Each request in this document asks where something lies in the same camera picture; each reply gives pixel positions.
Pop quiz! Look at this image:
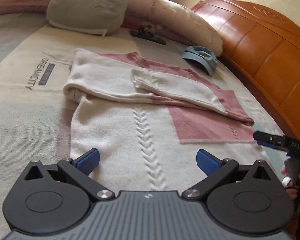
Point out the black hair clip with flower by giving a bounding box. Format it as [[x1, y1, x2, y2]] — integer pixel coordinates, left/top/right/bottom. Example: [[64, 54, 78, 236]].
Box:
[[130, 22, 166, 46]]

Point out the person's right hand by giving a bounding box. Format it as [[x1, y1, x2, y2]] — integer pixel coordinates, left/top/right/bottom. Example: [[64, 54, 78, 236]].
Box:
[[281, 167, 300, 200]]

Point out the floral cream rolled quilt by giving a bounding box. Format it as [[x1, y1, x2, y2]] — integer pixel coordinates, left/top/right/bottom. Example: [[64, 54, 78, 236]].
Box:
[[0, 0, 223, 56]]

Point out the wooden headboard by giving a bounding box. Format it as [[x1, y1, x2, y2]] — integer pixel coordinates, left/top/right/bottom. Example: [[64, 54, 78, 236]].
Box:
[[192, 0, 300, 140]]

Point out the pink and white knit sweater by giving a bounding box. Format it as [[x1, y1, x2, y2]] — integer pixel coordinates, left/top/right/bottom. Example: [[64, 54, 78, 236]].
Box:
[[63, 49, 267, 192]]

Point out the grey cat face cushion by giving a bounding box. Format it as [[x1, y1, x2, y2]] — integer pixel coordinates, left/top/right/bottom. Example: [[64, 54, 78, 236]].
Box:
[[46, 0, 128, 36]]

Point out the blue baseball cap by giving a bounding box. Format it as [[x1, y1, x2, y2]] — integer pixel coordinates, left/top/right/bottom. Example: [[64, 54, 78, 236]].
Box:
[[182, 46, 218, 76]]

